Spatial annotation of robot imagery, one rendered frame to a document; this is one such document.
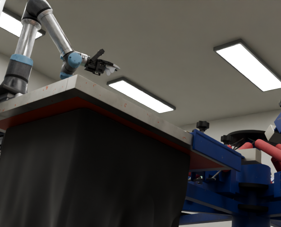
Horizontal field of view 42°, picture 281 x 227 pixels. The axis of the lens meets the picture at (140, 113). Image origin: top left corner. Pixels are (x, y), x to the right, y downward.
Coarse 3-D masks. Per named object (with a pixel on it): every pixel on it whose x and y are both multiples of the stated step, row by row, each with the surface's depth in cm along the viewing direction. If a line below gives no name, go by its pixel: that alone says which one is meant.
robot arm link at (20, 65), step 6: (12, 54) 190; (18, 54) 188; (12, 60) 187; (18, 60) 187; (24, 60) 188; (30, 60) 191; (12, 66) 186; (18, 66) 186; (24, 66) 187; (30, 66) 191; (6, 72) 187; (12, 72) 184; (18, 72) 185; (24, 72) 187; (30, 72) 192
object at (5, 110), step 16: (64, 80) 93; (80, 80) 90; (32, 96) 102; (48, 96) 96; (64, 96) 95; (80, 96) 93; (96, 96) 93; (112, 96) 97; (0, 112) 114; (16, 112) 111; (112, 112) 101; (128, 112) 101; (144, 112) 105; (160, 128) 109; (176, 128) 115; (192, 144) 120
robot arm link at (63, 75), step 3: (63, 63) 216; (63, 66) 212; (63, 69) 212; (60, 72) 214; (63, 72) 213; (66, 72) 212; (69, 72) 211; (72, 72) 211; (60, 75) 213; (63, 75) 212; (66, 75) 212; (69, 75) 213; (72, 75) 215; (63, 78) 215
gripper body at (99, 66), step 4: (88, 56) 223; (88, 60) 222; (96, 60) 226; (100, 60) 224; (88, 64) 224; (92, 64) 225; (96, 64) 225; (100, 64) 225; (104, 64) 226; (84, 68) 225; (88, 68) 224; (92, 68) 225; (96, 68) 223; (100, 68) 224; (104, 68) 225; (92, 72) 227; (96, 72) 228; (100, 72) 225
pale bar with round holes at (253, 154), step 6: (240, 150) 145; (246, 150) 144; (252, 150) 142; (258, 150) 143; (246, 156) 143; (252, 156) 141; (258, 156) 142; (246, 162) 144; (252, 162) 143; (258, 162) 142
